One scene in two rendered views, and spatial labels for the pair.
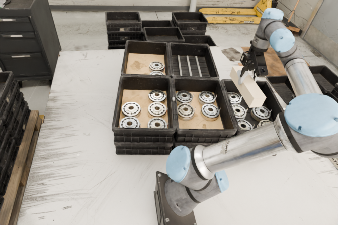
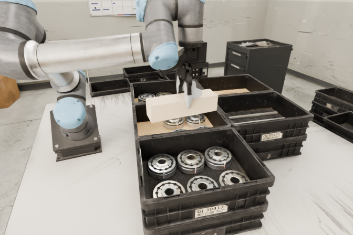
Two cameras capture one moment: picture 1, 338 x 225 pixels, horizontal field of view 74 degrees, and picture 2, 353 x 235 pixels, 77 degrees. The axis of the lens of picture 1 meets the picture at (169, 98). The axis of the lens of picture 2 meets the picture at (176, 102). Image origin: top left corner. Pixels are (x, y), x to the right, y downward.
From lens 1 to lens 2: 1.36 m
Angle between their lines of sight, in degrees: 69
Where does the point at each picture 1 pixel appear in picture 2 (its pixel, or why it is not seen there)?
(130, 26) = (340, 106)
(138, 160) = (130, 125)
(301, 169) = not seen: outside the picture
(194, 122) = (163, 130)
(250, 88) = (166, 97)
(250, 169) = (121, 211)
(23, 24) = (244, 60)
